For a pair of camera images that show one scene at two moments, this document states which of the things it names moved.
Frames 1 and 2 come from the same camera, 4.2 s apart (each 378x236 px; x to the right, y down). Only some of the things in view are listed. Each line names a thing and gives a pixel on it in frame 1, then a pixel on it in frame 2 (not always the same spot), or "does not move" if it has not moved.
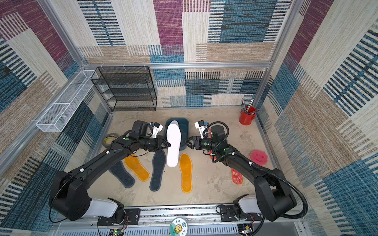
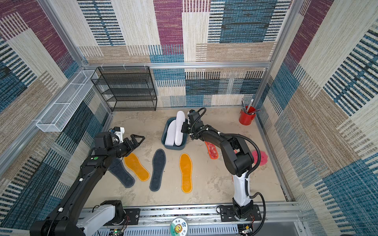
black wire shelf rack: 126,88 does not move
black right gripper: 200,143 to 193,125
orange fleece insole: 133,162 does not move
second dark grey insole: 118,170 does not move
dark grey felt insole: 159,159 does not move
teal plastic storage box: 184,125 does not move
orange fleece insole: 186,165 does not move
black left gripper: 160,144 to 131,148
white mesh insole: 173,140 to 180,120
